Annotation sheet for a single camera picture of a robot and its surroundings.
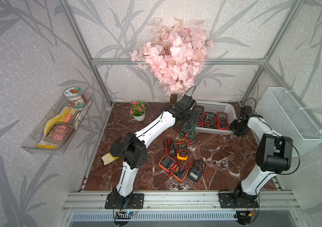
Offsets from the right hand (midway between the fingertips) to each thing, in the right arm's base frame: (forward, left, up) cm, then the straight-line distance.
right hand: (231, 128), depth 95 cm
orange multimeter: (-24, +41, -3) cm, 47 cm away
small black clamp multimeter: (-12, +42, -3) cm, 44 cm away
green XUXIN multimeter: (+9, +12, -2) cm, 15 cm away
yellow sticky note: (-18, +81, -5) cm, 83 cm away
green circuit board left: (-47, +66, -9) cm, 81 cm away
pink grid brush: (-20, +91, +29) cm, 97 cm away
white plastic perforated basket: (+21, +7, 0) cm, 22 cm away
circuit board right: (-48, +5, -8) cm, 49 cm away
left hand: (-1, +27, +14) cm, 30 cm away
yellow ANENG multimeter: (-14, +34, -2) cm, 37 cm away
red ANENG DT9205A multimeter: (+15, +20, +4) cm, 25 cm away
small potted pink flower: (+13, +64, +6) cm, 66 cm away
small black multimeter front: (-27, +27, -3) cm, 38 cm away
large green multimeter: (-6, +31, +12) cm, 34 cm away
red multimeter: (+8, +4, -1) cm, 8 cm away
